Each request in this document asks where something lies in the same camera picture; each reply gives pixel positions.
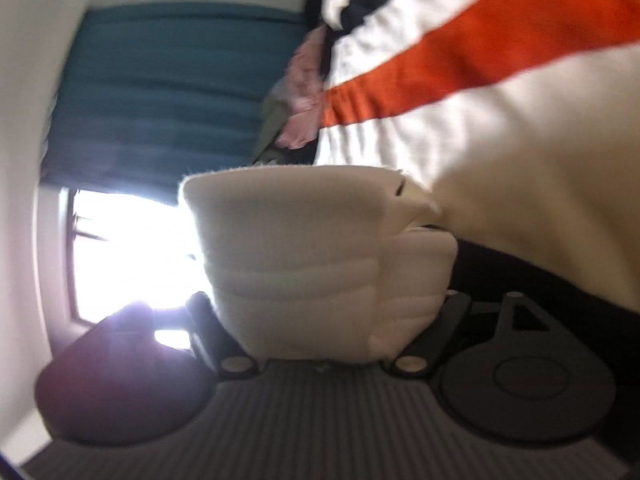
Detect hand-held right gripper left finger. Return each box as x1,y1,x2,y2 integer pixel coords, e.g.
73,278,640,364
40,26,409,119
185,291,260,380

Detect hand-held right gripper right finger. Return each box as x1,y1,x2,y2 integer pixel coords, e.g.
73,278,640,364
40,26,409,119
389,289,558,380

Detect olive cloth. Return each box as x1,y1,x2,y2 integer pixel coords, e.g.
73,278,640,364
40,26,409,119
250,92,293,166

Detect blue curtain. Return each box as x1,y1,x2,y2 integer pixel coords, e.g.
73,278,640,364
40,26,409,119
42,2,311,208

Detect white sweatshirt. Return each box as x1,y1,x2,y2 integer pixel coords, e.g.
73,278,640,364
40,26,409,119
178,164,458,363

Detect pink cloth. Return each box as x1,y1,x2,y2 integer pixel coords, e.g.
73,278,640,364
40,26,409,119
277,25,331,151

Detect window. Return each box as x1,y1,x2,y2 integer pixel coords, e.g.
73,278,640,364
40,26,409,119
57,187,216,351

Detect striped blanket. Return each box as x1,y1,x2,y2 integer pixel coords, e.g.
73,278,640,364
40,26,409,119
312,0,640,341

